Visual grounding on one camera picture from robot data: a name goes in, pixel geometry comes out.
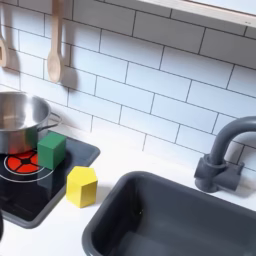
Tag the dark grey tap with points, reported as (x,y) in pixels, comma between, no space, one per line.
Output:
(218,160)

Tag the dark grey sink basin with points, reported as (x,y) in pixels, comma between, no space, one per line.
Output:
(173,216)

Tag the yellow hexagonal block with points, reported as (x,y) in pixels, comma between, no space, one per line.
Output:
(81,186)

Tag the steel pot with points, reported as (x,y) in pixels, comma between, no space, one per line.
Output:
(18,120)

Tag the green cube block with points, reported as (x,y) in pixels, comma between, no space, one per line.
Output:
(50,150)

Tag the wooden spoon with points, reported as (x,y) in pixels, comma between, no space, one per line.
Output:
(55,60)

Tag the wooden spatula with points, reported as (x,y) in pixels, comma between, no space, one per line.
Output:
(2,50)

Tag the black stove top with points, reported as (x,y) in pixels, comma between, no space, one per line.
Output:
(40,190)

